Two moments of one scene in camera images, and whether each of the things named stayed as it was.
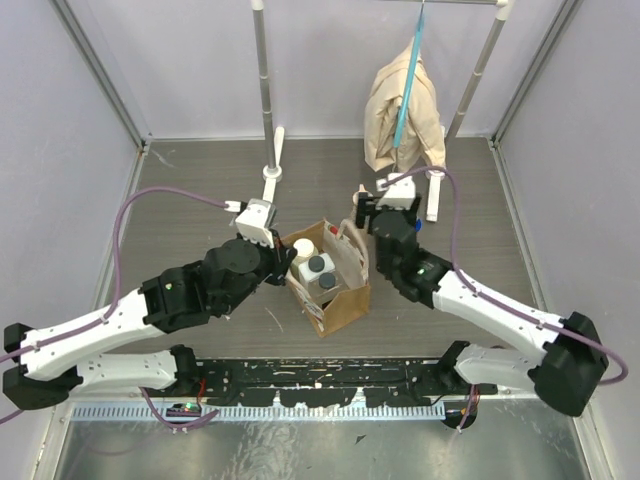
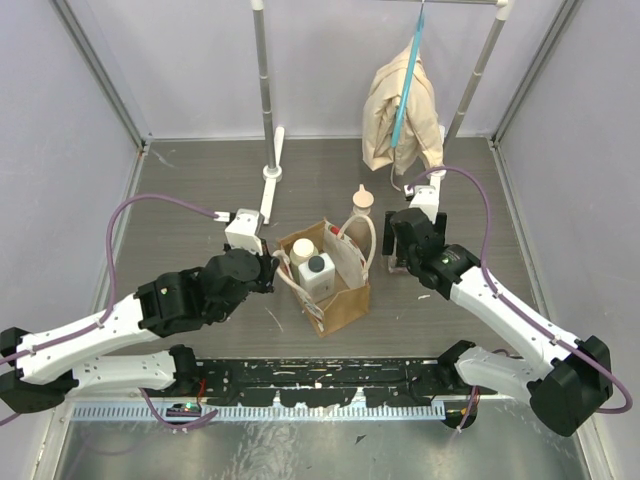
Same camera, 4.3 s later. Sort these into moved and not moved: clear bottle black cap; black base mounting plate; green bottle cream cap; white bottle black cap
Moved: clear bottle black cap
Not moved: black base mounting plate; green bottle cream cap; white bottle black cap
